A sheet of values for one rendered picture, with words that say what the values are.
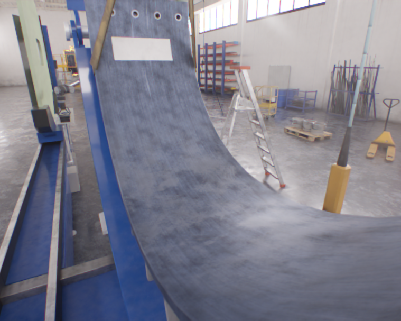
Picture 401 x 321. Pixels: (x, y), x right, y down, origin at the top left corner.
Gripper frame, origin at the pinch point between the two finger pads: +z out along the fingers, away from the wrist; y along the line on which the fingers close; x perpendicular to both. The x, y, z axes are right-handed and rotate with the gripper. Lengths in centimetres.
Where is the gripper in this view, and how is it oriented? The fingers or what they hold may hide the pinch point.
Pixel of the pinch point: (64, 117)
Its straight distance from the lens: 421.2
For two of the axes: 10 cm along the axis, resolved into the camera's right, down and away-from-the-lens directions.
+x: -4.5, -3.2, 8.3
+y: 8.9, -1.6, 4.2
